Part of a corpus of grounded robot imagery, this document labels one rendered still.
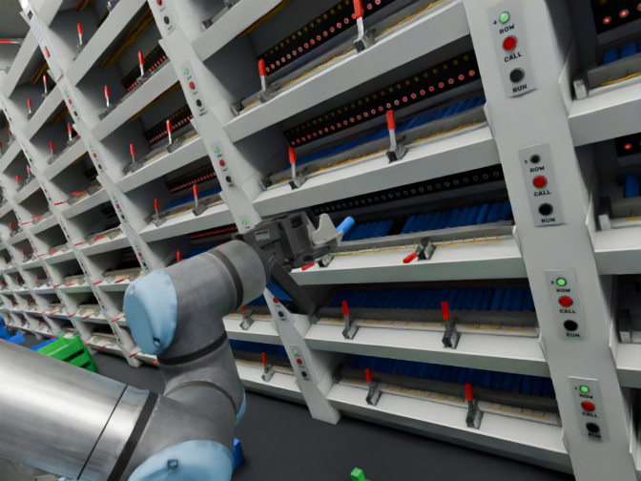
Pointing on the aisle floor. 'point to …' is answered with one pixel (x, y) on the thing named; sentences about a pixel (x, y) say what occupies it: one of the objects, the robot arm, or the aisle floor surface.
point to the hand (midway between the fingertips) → (334, 238)
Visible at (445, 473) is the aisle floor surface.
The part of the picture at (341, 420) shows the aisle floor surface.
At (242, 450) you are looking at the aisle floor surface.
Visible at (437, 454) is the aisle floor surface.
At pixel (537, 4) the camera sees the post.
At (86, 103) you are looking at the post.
